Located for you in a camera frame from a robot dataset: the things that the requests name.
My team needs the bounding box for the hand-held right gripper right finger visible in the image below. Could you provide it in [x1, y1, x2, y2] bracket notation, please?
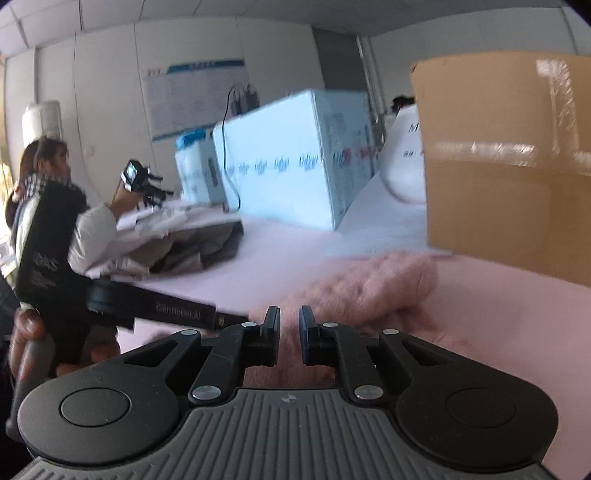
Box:
[299, 305, 463, 405]

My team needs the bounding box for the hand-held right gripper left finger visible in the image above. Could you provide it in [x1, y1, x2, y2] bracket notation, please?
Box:
[120, 305, 281, 405]

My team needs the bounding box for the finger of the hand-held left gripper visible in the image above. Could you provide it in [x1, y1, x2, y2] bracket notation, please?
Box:
[133, 287, 251, 331]

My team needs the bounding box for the pink knit sweater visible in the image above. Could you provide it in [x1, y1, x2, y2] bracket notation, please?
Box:
[242, 251, 472, 389]

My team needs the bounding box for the person's left hand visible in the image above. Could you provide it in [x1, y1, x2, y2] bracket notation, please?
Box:
[8, 308, 120, 378]

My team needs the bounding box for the dark brown cloth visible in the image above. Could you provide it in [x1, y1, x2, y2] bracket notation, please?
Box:
[150, 222, 245, 276]

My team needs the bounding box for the beige cloth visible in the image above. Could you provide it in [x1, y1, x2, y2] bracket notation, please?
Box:
[85, 231, 178, 283]

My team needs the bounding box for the white cloth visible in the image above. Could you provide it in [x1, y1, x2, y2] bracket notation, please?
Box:
[115, 203, 241, 246]

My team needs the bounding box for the white standing air conditioner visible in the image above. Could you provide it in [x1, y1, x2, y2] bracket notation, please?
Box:
[22, 100, 63, 145]

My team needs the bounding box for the white printed paper sheet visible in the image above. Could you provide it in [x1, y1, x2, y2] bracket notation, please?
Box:
[323, 173, 455, 259]

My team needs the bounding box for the small light blue box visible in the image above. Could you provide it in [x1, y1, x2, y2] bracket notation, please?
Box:
[174, 131, 229, 206]

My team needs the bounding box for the blue plastic wrap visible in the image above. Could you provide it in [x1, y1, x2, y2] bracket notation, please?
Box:
[178, 129, 214, 149]

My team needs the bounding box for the large light blue carton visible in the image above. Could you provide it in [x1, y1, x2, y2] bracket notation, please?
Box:
[212, 89, 377, 232]

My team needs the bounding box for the white printed foam bag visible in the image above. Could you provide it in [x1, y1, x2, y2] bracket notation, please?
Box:
[379, 104, 428, 206]

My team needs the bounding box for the brown cardboard box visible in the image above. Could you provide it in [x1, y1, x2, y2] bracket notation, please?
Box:
[409, 50, 591, 289]

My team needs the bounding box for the dark grey door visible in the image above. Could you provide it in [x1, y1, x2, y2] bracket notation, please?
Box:
[313, 27, 370, 94]

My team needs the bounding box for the black cable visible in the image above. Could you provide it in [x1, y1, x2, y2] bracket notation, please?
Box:
[221, 85, 260, 214]

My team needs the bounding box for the wall notice poster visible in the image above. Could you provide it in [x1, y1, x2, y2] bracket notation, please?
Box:
[142, 58, 246, 143]

